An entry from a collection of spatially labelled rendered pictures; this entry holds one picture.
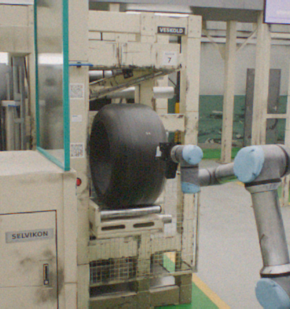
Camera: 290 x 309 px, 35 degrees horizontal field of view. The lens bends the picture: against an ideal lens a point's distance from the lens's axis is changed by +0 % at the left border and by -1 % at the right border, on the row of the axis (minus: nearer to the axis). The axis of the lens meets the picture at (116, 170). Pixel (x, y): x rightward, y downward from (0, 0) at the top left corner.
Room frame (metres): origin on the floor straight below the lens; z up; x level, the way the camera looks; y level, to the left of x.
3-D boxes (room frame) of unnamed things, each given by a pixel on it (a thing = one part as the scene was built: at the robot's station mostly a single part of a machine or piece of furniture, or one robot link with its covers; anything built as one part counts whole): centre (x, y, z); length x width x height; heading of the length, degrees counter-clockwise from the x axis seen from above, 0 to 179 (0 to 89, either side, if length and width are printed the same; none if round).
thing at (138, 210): (2.31, -0.07, 0.90); 0.35 x 0.05 x 0.05; 109
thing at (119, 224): (2.31, -0.06, 0.83); 0.36 x 0.09 x 0.06; 109
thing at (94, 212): (2.39, 0.15, 0.90); 0.40 x 0.03 x 0.10; 19
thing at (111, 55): (2.76, -0.04, 1.71); 0.61 x 0.25 x 0.15; 109
